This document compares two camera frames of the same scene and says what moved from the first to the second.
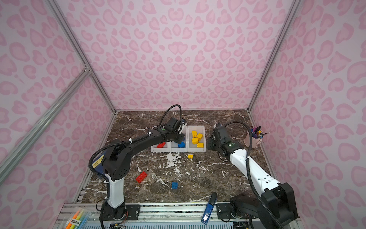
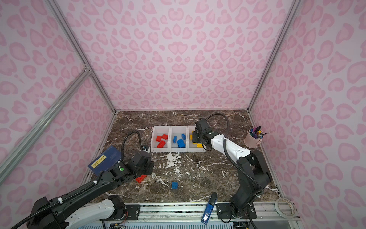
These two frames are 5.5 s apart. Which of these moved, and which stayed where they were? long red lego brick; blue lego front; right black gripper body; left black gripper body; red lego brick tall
Moved: right black gripper body; left black gripper body
Stayed: long red lego brick; red lego brick tall; blue lego front
